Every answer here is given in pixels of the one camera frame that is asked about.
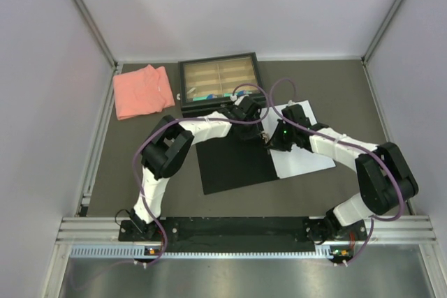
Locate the black glass-lid compartment box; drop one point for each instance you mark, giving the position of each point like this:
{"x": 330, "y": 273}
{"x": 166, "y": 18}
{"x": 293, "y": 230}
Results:
{"x": 207, "y": 84}

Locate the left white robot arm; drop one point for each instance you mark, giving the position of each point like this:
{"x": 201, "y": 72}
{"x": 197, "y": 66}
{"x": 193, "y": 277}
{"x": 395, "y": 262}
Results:
{"x": 164, "y": 151}

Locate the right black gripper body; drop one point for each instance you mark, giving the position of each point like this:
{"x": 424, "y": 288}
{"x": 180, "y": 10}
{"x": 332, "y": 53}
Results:
{"x": 283, "y": 139}

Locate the aluminium frame rail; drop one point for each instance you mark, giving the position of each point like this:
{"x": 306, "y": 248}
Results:
{"x": 94, "y": 31}

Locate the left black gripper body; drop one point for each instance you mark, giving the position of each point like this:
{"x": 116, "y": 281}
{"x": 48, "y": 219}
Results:
{"x": 249, "y": 130}

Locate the white paper sheet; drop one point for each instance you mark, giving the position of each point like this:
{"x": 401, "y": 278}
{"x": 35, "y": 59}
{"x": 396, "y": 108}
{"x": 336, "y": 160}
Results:
{"x": 297, "y": 161}

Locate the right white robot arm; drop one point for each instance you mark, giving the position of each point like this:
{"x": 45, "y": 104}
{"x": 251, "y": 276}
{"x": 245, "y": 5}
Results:
{"x": 384, "y": 178}

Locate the black ring binder folder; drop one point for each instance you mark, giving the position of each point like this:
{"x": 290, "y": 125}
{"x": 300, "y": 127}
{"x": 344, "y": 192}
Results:
{"x": 229, "y": 163}

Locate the grey slotted cable duct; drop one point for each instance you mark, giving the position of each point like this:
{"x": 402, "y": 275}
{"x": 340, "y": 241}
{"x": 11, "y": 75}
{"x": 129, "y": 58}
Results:
{"x": 142, "y": 252}

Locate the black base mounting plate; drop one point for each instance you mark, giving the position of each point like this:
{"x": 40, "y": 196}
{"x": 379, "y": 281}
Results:
{"x": 253, "y": 234}

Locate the pink folded cloth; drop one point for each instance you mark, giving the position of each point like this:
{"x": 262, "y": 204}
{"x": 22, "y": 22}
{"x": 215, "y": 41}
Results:
{"x": 142, "y": 92}

